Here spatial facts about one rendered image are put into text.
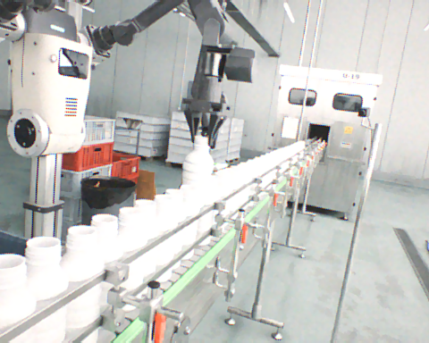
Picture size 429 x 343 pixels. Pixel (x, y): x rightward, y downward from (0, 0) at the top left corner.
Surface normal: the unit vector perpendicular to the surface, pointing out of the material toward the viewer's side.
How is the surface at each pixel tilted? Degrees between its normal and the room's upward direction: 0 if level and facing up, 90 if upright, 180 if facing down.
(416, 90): 90
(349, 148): 90
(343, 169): 90
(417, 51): 90
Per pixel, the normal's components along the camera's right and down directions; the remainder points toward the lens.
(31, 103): -0.34, 0.29
